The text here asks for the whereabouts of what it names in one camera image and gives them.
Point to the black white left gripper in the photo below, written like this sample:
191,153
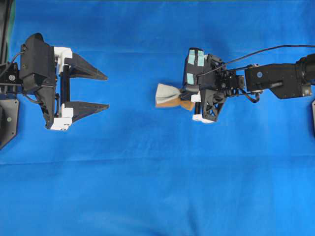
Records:
60,63

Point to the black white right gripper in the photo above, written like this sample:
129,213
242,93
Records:
207,103

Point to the grey and orange sponge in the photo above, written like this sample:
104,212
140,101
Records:
169,97

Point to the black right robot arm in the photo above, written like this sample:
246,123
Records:
284,80

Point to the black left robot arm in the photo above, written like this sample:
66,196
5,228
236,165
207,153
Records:
10,83

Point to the blue table cloth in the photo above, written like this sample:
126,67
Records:
136,170

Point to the black taped right wrist camera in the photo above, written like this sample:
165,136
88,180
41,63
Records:
198,63

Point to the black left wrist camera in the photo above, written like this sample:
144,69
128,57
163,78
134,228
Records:
37,64

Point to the black frame post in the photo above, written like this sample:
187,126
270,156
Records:
7,16

